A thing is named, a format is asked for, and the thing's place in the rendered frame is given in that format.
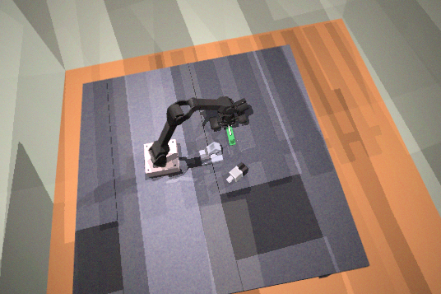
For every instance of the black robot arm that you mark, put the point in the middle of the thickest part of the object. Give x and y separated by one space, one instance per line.
175 116

